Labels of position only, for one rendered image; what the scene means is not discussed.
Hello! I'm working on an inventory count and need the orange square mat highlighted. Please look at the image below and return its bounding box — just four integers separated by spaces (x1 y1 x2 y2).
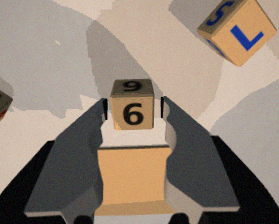
94 145 175 216

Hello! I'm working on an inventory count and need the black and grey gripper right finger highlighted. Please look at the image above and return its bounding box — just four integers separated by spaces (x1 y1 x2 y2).
161 96 279 224

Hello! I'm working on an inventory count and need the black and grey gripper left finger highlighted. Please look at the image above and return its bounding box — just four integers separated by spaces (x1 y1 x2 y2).
0 98 108 224

